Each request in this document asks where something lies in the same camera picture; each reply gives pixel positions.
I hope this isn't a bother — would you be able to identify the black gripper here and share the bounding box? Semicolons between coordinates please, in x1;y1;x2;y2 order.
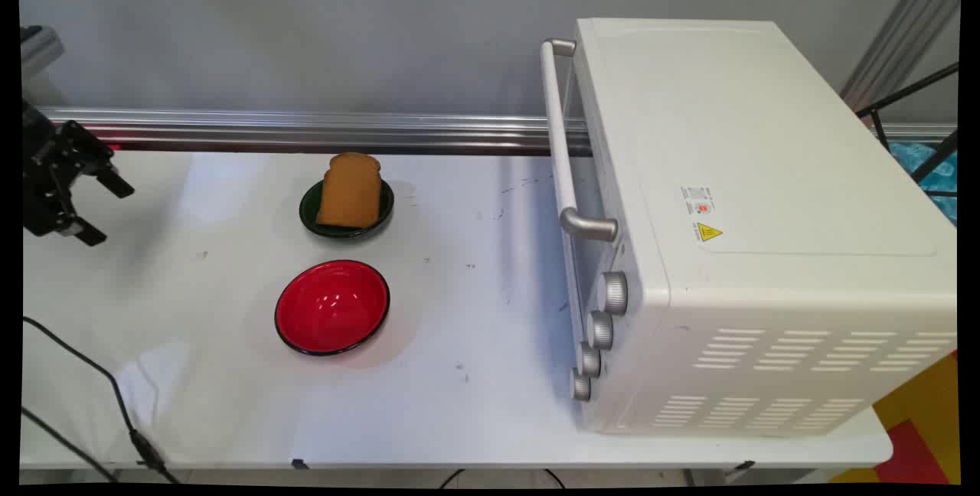
21;102;136;246

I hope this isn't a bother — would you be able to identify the white oven door handle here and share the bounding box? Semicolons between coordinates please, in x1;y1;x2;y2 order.
541;38;619;243

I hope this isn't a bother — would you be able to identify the dark green plate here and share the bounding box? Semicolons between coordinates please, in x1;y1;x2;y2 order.
299;177;395;240

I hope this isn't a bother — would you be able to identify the brown bread slice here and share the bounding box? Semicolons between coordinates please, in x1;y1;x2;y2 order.
315;152;382;229

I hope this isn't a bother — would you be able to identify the red bowl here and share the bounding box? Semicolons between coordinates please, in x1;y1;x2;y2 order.
274;259;391;357

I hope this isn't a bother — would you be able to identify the glass oven door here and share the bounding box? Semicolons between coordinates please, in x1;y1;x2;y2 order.
561;52;622;344

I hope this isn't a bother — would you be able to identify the white printed label sticker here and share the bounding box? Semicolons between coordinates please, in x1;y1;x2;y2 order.
681;186;715;216

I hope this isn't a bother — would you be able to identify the white toaster oven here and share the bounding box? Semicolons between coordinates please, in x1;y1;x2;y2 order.
540;18;958;436

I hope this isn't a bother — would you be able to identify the slanted aluminium profile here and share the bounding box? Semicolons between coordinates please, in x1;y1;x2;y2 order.
840;0;962;111

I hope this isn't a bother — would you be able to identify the blue plastic object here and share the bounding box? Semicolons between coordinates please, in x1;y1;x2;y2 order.
888;142;959;226

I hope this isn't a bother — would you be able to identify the yellow red floor mat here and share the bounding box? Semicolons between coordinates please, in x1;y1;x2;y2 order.
831;351;960;485

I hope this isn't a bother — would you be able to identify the black cable with connector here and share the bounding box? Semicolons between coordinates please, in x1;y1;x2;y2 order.
23;317;181;485

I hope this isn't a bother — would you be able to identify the long aluminium rail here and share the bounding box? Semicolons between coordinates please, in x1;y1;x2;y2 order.
38;106;958;157

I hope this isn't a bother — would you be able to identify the thin black cable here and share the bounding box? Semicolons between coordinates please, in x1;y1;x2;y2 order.
21;407;117;483

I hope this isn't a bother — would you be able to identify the black cable loop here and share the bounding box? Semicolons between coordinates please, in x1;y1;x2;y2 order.
439;468;567;490

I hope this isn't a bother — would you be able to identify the black metal frame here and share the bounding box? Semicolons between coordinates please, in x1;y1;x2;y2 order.
856;62;960;198

